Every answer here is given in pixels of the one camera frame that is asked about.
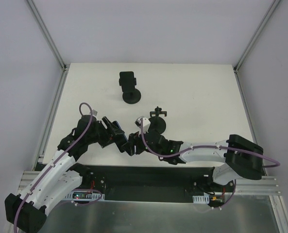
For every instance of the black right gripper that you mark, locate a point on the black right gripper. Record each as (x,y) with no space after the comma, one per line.
(139,144)

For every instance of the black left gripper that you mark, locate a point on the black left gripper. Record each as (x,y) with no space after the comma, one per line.
(110,131)

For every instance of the black phone stand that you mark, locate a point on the black phone stand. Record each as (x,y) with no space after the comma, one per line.
(157,123)
(132,98)

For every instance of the blue-edged black smartphone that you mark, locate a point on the blue-edged black smartphone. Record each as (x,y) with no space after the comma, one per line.
(121,136)

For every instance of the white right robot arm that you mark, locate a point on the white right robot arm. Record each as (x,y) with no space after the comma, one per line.
(239,157)

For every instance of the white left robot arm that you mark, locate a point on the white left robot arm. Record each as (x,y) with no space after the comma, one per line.
(29,209)

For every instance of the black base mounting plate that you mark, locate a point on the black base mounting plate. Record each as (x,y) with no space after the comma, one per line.
(150,184)

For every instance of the shiny metal front plate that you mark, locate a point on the shiny metal front plate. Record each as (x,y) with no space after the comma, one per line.
(243,214)

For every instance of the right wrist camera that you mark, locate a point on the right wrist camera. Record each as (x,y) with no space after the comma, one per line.
(143,124)

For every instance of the white cable duct left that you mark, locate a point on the white cable duct left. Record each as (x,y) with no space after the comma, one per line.
(84,196)

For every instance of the white cable duct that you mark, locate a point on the white cable duct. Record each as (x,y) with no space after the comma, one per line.
(204,199)
(84,196)

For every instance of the white cable duct right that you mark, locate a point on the white cable duct right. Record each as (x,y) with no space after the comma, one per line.
(204,199)

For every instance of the aluminium frame rail left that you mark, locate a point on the aluminium frame rail left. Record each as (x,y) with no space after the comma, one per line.
(45,32)

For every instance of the aluminium frame rail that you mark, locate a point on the aluminium frame rail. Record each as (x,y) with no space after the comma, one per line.
(45,32)
(263,23)

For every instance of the aluminium frame rail right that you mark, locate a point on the aluminium frame rail right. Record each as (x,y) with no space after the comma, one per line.
(263,23)

